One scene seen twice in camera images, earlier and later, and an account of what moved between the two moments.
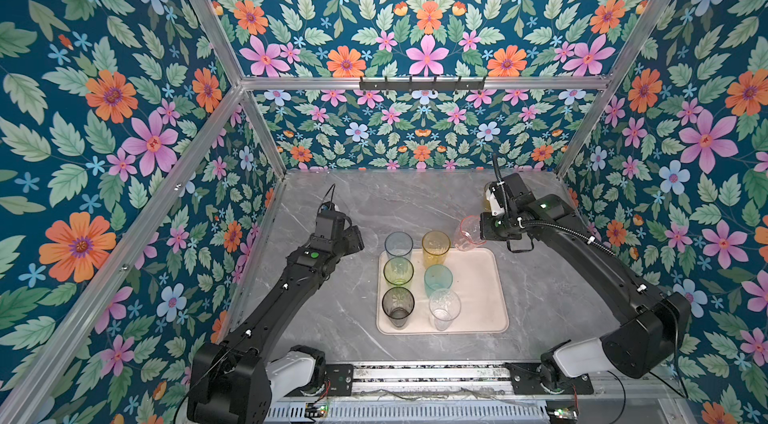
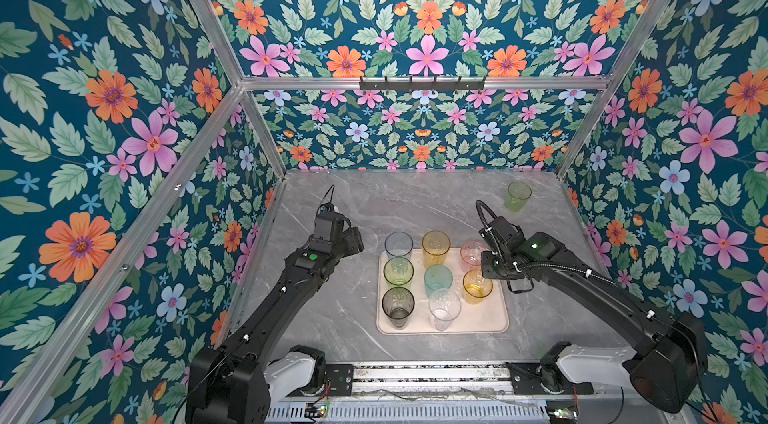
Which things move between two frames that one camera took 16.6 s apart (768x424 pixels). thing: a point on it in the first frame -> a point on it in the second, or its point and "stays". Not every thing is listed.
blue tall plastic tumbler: [398, 244] stays
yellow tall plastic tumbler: [435, 245] stays
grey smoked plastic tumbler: [398, 304] stays
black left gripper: [353, 234] stays
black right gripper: [486, 232] -> [486, 271]
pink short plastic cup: [468, 233] -> [471, 254]
